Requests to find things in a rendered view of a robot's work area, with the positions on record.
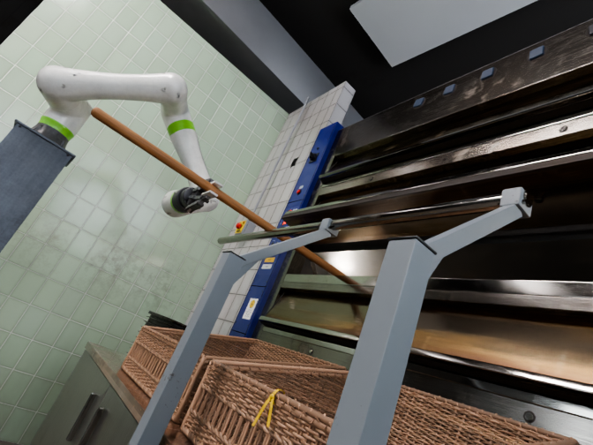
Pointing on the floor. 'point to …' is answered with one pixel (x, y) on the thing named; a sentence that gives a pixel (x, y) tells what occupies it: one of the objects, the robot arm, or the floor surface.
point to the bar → (393, 350)
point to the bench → (100, 405)
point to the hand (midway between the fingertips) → (212, 190)
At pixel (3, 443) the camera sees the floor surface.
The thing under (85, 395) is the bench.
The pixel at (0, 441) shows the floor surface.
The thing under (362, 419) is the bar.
